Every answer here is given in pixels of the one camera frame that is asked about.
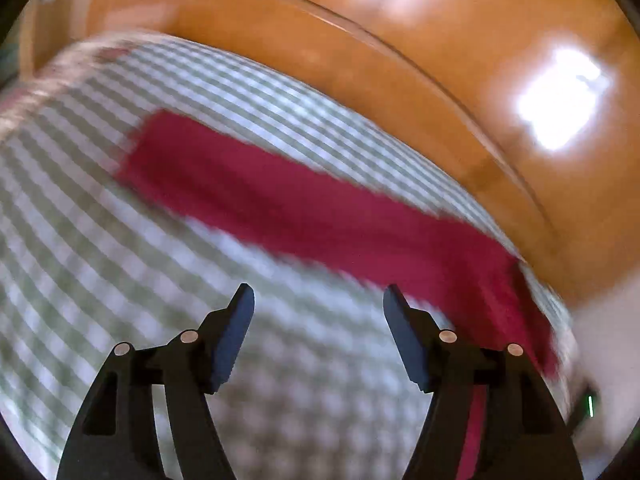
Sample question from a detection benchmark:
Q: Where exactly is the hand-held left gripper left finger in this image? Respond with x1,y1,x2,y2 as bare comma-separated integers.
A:
56,283,256,480

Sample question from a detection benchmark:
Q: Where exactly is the wooden wardrobe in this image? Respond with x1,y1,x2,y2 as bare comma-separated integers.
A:
20,0,640,306

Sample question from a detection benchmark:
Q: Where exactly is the green white checkered bed sheet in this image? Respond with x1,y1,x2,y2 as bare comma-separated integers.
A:
0,35,583,480

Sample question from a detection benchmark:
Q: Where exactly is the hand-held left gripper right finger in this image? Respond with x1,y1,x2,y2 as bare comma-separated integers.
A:
382,284,585,480

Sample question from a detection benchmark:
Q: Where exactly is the red cloth garment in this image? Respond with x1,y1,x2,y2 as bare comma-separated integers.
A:
114,109,561,480

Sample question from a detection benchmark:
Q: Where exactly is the pink white patterned pillow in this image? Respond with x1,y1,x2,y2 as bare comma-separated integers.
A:
0,42,136,126

